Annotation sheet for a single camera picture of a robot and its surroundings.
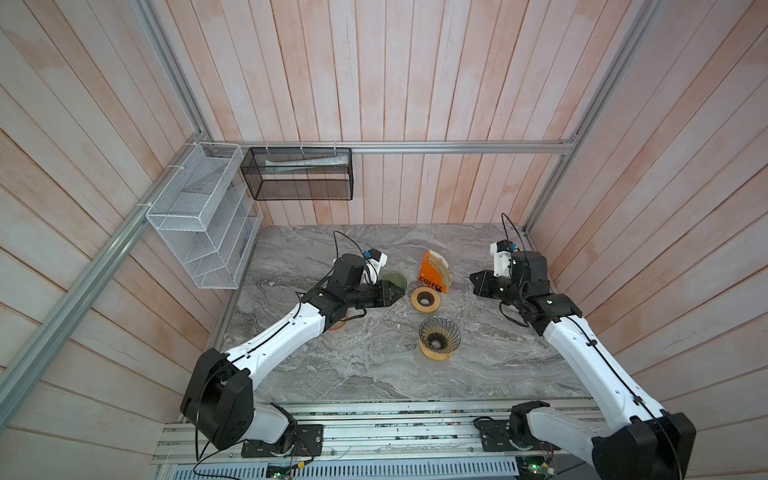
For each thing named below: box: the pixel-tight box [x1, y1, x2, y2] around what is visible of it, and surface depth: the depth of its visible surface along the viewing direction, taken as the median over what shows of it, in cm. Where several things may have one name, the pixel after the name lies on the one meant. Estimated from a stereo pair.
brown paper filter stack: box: [428, 250, 453, 294], surface depth 103 cm
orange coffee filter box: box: [418, 250, 447, 294], surface depth 102 cm
